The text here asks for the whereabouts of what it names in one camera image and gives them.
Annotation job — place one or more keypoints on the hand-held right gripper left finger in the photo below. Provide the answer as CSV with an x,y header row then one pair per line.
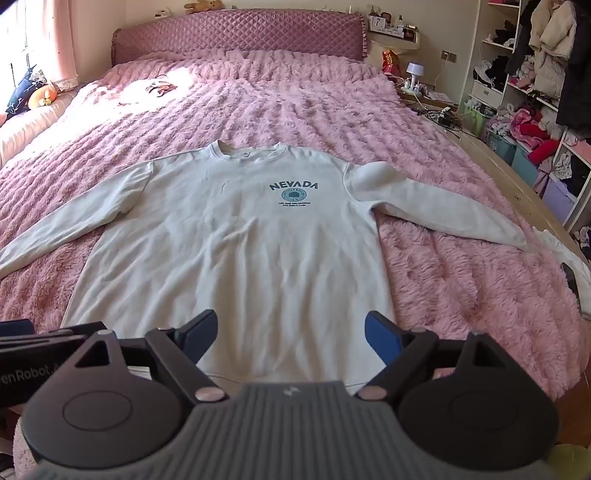
x,y
203,325

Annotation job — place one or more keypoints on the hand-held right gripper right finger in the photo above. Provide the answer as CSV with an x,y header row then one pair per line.
x,y
381,330

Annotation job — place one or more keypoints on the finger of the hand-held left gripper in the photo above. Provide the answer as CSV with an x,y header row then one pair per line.
x,y
46,344
16,327

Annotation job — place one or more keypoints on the white printed sweatshirt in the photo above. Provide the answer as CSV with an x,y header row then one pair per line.
x,y
240,240

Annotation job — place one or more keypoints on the pile of pink red clothes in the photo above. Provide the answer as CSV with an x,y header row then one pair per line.
x,y
535,134

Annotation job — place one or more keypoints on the pink fluffy blanket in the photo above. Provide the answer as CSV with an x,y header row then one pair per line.
x,y
438,286

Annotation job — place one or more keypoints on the pale pink side quilt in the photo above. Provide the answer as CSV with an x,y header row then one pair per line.
x,y
27,134

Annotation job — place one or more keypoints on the white cloth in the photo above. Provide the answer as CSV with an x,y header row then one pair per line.
x,y
565,251

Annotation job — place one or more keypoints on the blue storage bin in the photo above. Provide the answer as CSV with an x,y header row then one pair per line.
x,y
512,154

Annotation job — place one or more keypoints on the purple storage bin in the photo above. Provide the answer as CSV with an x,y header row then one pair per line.
x,y
559,198

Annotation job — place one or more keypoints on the orange plush toy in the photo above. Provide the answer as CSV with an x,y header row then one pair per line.
x,y
41,98

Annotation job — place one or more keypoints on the green storage bin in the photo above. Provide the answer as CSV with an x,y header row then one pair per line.
x,y
478,120

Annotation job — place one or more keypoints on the navy patterned pillow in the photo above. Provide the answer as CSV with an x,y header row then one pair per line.
x,y
23,92

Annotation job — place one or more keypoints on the wooden bedside table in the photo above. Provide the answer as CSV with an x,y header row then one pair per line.
x,y
438,98

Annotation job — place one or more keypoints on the small pink brown cloth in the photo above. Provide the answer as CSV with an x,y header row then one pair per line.
x,y
160,86

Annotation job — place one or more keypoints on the white power strip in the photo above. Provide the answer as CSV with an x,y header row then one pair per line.
x,y
410,87

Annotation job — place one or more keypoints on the white table lamp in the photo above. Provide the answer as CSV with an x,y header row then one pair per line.
x,y
415,71

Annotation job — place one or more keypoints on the white open wardrobe shelf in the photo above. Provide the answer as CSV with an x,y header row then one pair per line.
x,y
494,92

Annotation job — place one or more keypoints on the red snack bag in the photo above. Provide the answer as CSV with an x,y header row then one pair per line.
x,y
391,62

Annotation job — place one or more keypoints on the purple quilted headboard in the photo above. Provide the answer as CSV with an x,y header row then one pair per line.
x,y
240,39

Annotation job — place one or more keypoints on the pink curtain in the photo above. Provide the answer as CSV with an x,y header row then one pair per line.
x,y
55,41

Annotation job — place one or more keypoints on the cream headboard shelf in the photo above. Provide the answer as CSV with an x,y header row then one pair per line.
x,y
397,34

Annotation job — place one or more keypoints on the window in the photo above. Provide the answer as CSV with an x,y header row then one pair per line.
x,y
34,32

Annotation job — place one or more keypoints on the small white plush toy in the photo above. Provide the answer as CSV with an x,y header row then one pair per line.
x,y
162,14

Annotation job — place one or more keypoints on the brown teddy bear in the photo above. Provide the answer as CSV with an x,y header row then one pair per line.
x,y
203,5

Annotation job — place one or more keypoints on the cream hanging jacket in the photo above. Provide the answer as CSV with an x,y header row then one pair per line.
x,y
549,50

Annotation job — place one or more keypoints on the black hanging coat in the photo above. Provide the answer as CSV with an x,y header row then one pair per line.
x,y
577,69

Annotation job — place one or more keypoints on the wooden bed frame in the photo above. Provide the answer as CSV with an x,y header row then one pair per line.
x,y
517,194

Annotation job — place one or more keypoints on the wall socket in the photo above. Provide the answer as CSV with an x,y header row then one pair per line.
x,y
449,56

